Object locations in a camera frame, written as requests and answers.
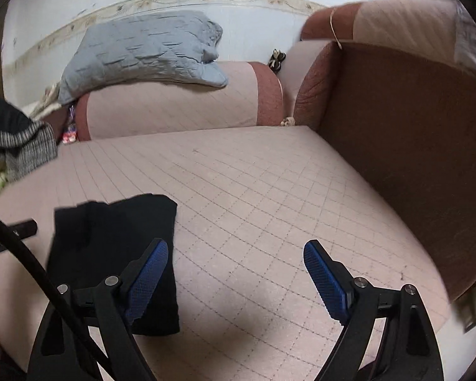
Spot cream folded cloth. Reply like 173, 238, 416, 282
21, 82, 62, 121

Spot small dark toy figure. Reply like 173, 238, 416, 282
267, 49, 286, 74

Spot red blue snack packet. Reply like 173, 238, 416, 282
62, 105, 77, 144

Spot silver patterned armrest cover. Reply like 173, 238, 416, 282
454, 2, 476, 74

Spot grey quilted blanket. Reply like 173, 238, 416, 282
58, 10, 228, 105

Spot pink sofa back cushion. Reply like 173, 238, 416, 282
75, 61, 284, 141

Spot black garment on pile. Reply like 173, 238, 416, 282
0, 97, 33, 134

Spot brown sofa armrest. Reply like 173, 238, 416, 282
279, 0, 476, 302

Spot grey striped knit garment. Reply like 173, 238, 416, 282
0, 121, 57, 182

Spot black pants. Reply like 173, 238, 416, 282
46, 192, 182, 337

